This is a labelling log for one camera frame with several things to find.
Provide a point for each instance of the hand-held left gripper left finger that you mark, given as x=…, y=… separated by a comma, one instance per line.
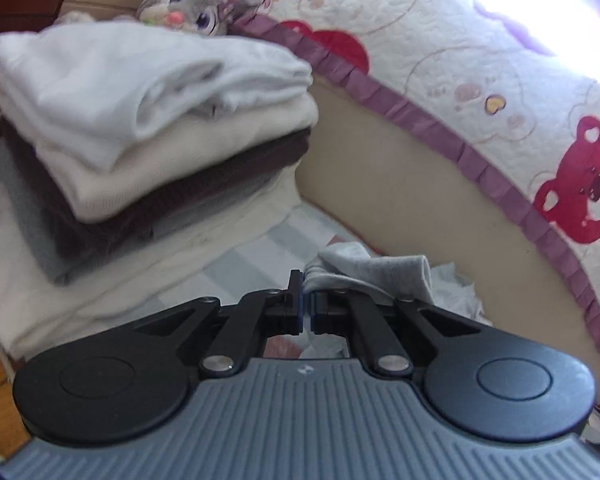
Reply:
x=293, y=310

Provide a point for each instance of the dark brown folded garment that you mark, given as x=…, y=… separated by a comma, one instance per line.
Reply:
x=180, y=210

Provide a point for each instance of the brown wooden cabinet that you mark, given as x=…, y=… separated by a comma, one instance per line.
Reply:
x=15, y=0

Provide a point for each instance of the cream folded garment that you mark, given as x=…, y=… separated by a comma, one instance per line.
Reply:
x=205, y=150

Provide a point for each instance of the grey folded garment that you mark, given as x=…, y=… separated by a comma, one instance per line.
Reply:
x=30, y=230

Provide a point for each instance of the light grey printed t-shirt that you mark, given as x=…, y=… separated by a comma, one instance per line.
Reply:
x=375, y=267

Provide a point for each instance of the white folded garment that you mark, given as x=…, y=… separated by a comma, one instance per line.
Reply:
x=130, y=75

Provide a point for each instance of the stack of folded clothes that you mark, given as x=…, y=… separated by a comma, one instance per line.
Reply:
x=105, y=300

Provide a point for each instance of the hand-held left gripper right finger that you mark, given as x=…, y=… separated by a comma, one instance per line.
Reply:
x=316, y=312

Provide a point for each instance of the white bear print quilt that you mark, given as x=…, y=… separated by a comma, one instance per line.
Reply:
x=480, y=60

